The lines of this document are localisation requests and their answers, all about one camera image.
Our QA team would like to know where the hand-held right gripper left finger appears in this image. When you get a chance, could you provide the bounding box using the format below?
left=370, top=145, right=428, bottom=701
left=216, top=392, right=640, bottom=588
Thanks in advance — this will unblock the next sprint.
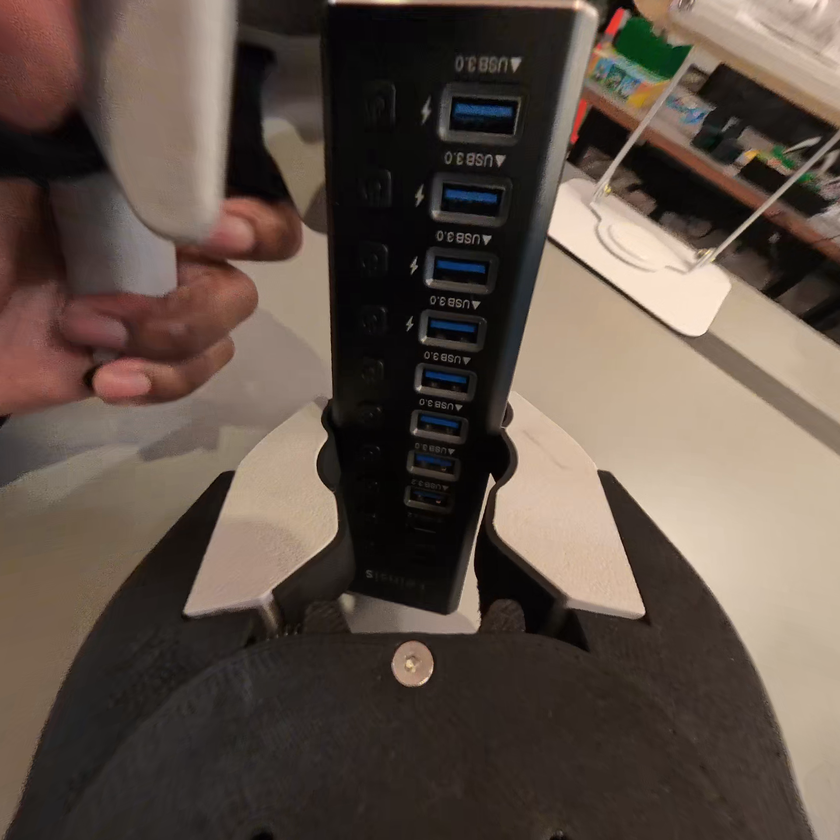
left=182, top=395, right=352, bottom=634

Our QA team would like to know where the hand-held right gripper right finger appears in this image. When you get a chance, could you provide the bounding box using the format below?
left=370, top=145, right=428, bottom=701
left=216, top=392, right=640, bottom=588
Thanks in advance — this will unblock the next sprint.
left=474, top=392, right=648, bottom=636

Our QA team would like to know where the black USB hub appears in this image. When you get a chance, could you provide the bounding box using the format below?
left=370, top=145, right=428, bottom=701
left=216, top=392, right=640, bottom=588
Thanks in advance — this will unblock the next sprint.
left=319, top=0, right=599, bottom=616

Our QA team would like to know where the grey desk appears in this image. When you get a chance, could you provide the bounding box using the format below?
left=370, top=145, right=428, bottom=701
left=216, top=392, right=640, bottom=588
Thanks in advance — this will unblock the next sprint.
left=0, top=161, right=840, bottom=840

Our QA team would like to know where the person's left hand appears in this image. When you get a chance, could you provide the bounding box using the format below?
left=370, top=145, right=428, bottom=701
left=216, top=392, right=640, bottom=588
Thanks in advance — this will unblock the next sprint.
left=0, top=0, right=304, bottom=416

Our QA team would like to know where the white document stand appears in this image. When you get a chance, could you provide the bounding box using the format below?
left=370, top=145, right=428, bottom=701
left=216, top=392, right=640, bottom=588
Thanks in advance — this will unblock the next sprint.
left=546, top=36, right=840, bottom=337

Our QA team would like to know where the long wooden table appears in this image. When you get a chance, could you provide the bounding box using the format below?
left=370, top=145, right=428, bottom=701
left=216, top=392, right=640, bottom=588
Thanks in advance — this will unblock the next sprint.
left=581, top=82, right=840, bottom=247

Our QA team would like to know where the colourful picture box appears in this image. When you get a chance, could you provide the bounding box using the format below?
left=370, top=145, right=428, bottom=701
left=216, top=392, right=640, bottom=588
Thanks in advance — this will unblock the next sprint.
left=586, top=45, right=664, bottom=107

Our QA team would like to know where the green box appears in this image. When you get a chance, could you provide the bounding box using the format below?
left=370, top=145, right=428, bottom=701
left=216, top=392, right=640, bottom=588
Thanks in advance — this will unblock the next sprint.
left=613, top=14, right=691, bottom=78

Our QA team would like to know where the wooden display board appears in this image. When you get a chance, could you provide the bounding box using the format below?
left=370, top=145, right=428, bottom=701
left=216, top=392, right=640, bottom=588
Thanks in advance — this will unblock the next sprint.
left=633, top=0, right=840, bottom=89

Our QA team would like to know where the printed instruction sheet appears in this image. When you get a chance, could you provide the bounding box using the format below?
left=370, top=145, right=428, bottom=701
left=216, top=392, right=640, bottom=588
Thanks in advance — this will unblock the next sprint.
left=669, top=0, right=840, bottom=86

